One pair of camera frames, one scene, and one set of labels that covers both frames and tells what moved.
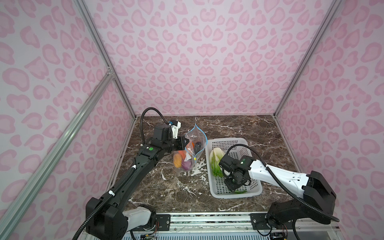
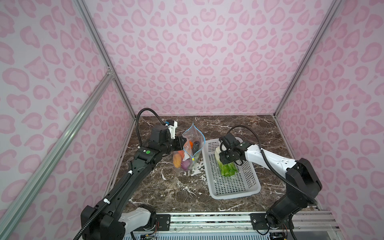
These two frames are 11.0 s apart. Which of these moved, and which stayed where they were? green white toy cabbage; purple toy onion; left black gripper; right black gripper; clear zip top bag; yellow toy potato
Moved: right black gripper; green white toy cabbage
Stayed: yellow toy potato; left black gripper; purple toy onion; clear zip top bag
